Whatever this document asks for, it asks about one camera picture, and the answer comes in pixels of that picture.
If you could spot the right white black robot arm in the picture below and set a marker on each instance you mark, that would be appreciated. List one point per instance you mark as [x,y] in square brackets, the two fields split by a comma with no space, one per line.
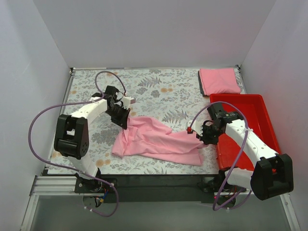
[257,167]

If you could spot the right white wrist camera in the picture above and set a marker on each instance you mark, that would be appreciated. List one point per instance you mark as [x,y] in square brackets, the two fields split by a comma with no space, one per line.
[195,126]

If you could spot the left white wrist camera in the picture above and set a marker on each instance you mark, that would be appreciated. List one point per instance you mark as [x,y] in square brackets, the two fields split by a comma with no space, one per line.
[127,101]

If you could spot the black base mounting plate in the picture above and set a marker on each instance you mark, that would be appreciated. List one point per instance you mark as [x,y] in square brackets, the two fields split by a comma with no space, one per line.
[165,188]

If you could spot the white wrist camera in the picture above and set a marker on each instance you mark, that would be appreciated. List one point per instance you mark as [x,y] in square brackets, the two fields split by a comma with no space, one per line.
[195,126]
[127,101]

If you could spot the floral patterned table mat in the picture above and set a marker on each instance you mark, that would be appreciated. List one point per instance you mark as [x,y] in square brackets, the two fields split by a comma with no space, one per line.
[171,96]

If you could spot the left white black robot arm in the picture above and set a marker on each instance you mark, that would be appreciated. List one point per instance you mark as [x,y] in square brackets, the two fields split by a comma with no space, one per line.
[72,131]

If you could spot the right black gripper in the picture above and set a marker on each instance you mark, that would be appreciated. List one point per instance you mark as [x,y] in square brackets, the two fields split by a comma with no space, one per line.
[205,134]

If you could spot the folded pink t shirt stack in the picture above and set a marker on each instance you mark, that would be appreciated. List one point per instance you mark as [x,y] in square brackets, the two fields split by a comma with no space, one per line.
[222,81]

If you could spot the aluminium frame rail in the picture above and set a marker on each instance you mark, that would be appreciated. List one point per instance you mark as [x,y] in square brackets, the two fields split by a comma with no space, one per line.
[150,203]

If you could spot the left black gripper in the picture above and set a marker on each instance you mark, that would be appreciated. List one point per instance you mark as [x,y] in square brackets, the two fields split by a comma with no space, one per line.
[122,118]

